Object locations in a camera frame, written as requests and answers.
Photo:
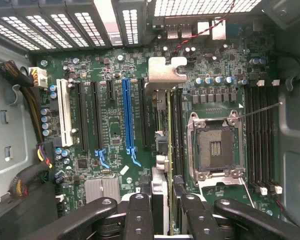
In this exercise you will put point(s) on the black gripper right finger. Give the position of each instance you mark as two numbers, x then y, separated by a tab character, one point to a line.
197	220

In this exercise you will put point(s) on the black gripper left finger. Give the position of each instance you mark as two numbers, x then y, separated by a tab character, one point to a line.
140	217

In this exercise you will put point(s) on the metal socket cover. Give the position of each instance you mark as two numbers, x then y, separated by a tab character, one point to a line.
207	184

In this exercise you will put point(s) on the silver chipset heatsink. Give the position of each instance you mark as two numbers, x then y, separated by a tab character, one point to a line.
102	190

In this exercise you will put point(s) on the thin metal locking lever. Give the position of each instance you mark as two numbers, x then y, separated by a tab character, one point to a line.
281	103
248	193

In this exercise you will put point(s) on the CPU socket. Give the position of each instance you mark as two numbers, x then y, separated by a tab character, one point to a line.
216	150

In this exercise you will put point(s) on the green motherboard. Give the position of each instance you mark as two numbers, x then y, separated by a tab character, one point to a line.
110	117

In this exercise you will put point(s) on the long black expansion slot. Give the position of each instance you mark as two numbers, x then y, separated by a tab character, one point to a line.
97	117
143	112
82	117

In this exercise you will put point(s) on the blue expansion slot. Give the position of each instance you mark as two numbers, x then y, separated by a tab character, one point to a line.
128	112

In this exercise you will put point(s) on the open grey PC case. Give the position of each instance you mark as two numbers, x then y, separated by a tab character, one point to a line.
295	150

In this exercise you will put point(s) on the white expansion slot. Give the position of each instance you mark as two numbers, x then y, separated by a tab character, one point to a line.
65	112

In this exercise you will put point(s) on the short black expansion slot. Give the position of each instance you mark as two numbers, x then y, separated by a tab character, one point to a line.
110	90

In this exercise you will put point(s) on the grey power supply with labels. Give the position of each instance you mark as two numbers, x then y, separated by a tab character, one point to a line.
20	150

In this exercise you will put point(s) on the white power connector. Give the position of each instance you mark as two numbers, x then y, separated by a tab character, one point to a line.
41	77

